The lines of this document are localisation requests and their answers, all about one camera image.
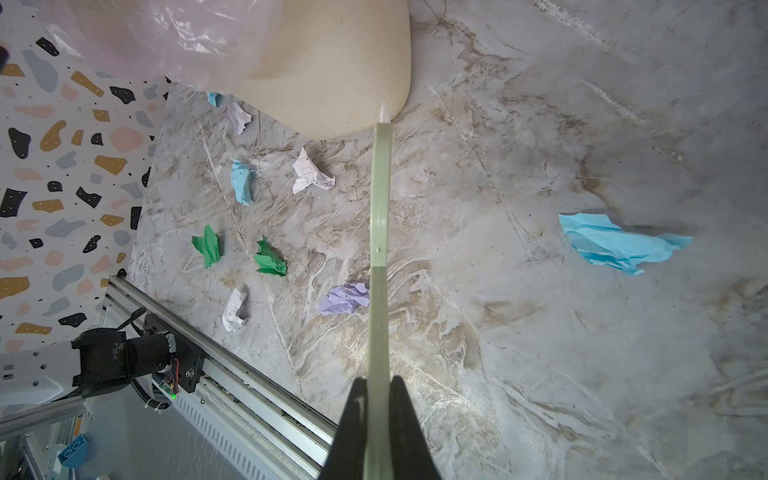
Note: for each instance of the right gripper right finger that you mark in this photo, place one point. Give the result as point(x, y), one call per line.
point(411, 458)

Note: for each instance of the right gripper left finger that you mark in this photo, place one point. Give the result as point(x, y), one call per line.
point(345, 460)

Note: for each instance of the green hand brush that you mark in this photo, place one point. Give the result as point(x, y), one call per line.
point(377, 459)

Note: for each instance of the cream trash bin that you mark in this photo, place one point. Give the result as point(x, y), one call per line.
point(333, 67)

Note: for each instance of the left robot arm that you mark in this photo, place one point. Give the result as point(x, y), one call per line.
point(157, 365)

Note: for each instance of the lavender scrap centre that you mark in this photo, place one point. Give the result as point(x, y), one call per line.
point(345, 299)

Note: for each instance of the white scrap front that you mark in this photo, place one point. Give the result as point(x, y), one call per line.
point(231, 320)

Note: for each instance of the white scrap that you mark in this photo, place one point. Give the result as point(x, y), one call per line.
point(231, 320)
point(238, 117)
point(308, 174)

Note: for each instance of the green scrap centre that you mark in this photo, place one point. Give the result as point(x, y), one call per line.
point(268, 261)

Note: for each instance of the green scrap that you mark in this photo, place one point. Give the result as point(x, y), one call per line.
point(208, 246)
point(268, 261)

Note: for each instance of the green scrap left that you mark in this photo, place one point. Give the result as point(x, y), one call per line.
point(208, 246)

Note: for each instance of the white scrap centre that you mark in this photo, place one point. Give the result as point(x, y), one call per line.
point(308, 174)

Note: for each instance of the cyan scrap right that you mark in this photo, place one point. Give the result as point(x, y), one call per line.
point(601, 242)

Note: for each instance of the light blue scrap centre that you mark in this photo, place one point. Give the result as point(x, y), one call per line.
point(240, 181)

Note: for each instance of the light blue scrap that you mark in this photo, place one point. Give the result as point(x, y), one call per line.
point(214, 99)
point(240, 181)

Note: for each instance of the white scrap near left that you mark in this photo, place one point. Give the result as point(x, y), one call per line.
point(238, 117)

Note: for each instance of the light blue scrap far left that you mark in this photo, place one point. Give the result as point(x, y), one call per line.
point(214, 99)

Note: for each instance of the pink plastic bin liner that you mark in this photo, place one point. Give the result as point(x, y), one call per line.
point(207, 45)

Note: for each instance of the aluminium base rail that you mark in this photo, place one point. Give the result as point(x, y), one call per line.
point(262, 429)

